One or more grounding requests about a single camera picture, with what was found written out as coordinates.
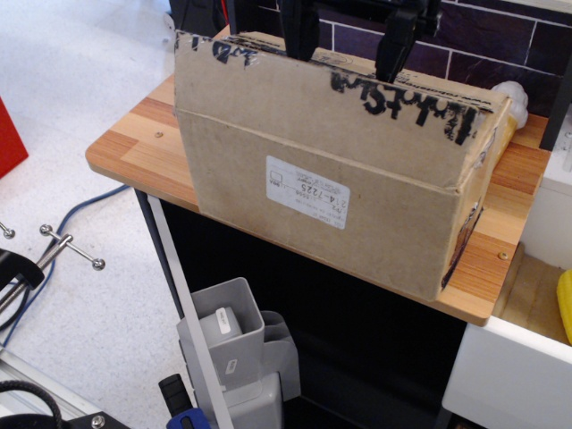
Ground blue black handle tool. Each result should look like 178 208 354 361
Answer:
158 374 211 429

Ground red box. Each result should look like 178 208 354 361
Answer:
0 101 29 178

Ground black ribbed cable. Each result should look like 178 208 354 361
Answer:
0 380 61 429

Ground grey plastic bin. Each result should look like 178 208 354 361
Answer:
191 277 265 391

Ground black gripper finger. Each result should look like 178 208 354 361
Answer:
375 8 420 83
278 0 320 62

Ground wooden shelf board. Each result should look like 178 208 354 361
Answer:
87 74 550 328

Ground white drawer unit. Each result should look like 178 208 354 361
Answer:
442 129 572 429

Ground yellow object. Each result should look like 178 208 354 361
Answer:
556 270 572 342

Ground metal clamp screw handle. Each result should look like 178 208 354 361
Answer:
1 224 105 313

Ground brown cardboard box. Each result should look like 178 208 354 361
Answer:
174 32 511 301

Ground blue cable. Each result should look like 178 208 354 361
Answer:
0 184 133 349

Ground black clamp body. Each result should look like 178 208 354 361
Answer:
0 249 45 289

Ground black device with cables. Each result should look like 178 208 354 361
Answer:
169 0 229 37

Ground grey plastic holder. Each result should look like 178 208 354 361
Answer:
177 311 301 428

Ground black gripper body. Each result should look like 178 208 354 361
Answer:
316 0 442 36

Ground white crumpled plastic bag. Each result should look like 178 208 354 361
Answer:
492 80 528 130

